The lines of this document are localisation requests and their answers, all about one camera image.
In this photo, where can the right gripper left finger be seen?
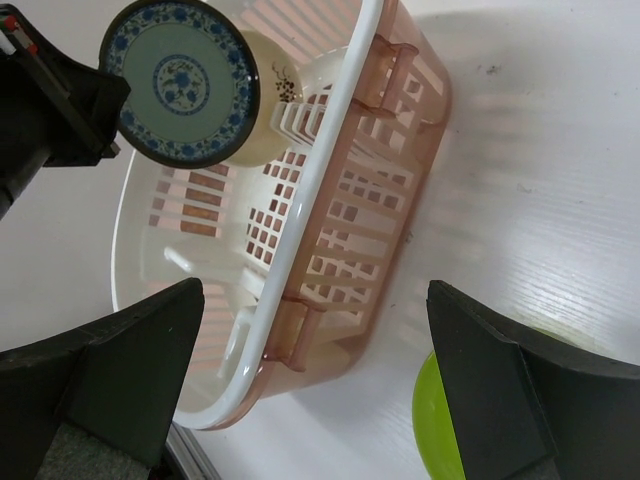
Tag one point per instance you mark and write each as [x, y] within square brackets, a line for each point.
[97, 401]

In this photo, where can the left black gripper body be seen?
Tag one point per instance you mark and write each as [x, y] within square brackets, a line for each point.
[55, 111]

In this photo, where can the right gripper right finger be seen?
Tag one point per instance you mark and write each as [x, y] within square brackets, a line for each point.
[591, 401]

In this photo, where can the lime green plate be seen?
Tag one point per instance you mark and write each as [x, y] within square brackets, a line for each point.
[435, 415]

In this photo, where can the blue patterned plate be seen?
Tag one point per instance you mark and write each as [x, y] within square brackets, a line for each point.
[194, 83]

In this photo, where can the cream floral plate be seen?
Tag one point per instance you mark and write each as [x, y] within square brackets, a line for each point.
[279, 82]

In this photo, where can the white pink dish rack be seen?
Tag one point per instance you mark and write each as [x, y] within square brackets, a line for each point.
[294, 255]

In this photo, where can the aluminium front rail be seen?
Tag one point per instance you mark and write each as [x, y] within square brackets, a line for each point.
[183, 458]

